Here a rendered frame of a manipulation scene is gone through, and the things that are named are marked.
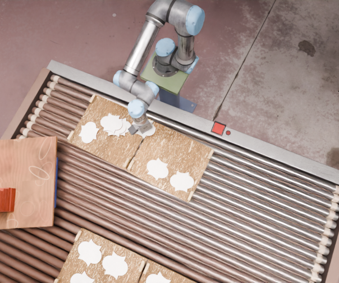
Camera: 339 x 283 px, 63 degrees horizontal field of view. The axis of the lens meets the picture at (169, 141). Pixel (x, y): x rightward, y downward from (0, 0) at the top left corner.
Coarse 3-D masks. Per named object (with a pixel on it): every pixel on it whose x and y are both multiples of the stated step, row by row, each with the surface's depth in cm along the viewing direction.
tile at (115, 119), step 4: (108, 116) 171; (112, 116) 171; (116, 116) 171; (104, 120) 171; (108, 120) 171; (112, 120) 171; (116, 120) 170; (120, 120) 170; (104, 124) 170; (108, 124) 170; (112, 124) 170; (116, 124) 170; (120, 124) 170; (104, 128) 169; (108, 128) 169; (112, 128) 169; (116, 128) 169; (120, 128) 169; (112, 132) 169
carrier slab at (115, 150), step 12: (96, 108) 176; (108, 108) 176; (120, 108) 176; (84, 120) 175; (96, 120) 174; (132, 120) 173; (84, 144) 171; (96, 144) 170; (108, 144) 170; (120, 144) 170; (132, 144) 169; (108, 156) 168; (120, 156) 168; (132, 156) 168
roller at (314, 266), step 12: (60, 156) 171; (84, 168) 169; (96, 168) 169; (108, 180) 168; (120, 180) 166; (144, 192) 163; (168, 204) 161; (180, 204) 162; (192, 216) 160; (204, 216) 159; (228, 228) 156; (252, 240) 154; (276, 252) 153; (288, 252) 153; (300, 264) 152; (312, 264) 150
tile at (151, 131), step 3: (132, 123) 158; (150, 123) 157; (153, 126) 157; (150, 129) 156; (153, 129) 156; (138, 132) 156; (147, 132) 156; (150, 132) 156; (153, 132) 156; (141, 135) 156; (144, 135) 155; (147, 135) 155; (150, 135) 156; (144, 138) 155
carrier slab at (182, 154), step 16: (160, 128) 171; (144, 144) 169; (160, 144) 169; (176, 144) 168; (192, 144) 168; (144, 160) 167; (160, 160) 166; (176, 160) 166; (192, 160) 166; (208, 160) 165; (144, 176) 164; (192, 176) 163; (176, 192) 161
